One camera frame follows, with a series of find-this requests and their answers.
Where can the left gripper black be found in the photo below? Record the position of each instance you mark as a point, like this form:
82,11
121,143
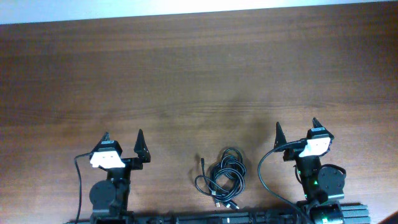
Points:
140,149

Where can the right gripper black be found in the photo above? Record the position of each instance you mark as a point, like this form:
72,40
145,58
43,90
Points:
291,154

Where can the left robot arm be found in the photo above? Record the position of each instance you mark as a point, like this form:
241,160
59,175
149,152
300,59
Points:
109,197

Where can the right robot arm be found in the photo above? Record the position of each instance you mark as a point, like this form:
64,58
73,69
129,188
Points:
322,183

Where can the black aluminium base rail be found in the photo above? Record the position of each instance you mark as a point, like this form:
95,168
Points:
328,214

